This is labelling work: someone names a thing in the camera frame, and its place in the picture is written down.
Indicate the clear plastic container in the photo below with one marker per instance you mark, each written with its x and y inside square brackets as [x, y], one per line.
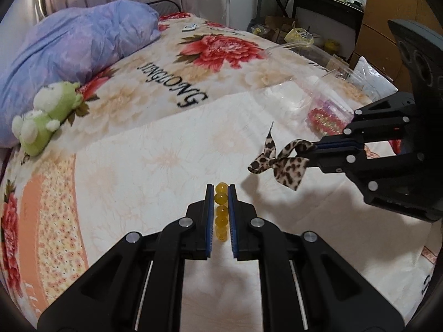
[297, 86]

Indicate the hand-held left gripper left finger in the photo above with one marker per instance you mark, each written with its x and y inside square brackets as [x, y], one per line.
[208, 214]

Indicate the black bed frame rail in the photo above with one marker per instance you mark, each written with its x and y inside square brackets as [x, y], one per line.
[166, 5]

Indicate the white plastic bag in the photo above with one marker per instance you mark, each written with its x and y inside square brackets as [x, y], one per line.
[373, 74]

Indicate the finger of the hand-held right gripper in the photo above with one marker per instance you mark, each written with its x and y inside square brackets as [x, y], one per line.
[346, 160]
[377, 117]

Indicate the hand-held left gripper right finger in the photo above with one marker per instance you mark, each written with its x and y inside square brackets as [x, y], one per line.
[232, 214]

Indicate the cardboard box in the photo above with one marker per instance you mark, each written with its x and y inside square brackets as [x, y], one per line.
[277, 26]

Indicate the purple quilt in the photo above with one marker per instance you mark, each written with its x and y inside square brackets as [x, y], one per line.
[69, 48]

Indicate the yellow plastic bag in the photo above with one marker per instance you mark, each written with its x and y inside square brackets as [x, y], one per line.
[299, 36]

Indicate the wooden wardrobe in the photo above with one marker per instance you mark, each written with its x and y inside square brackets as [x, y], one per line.
[384, 7]

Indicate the green plush toy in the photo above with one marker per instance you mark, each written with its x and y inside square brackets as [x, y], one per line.
[52, 110]

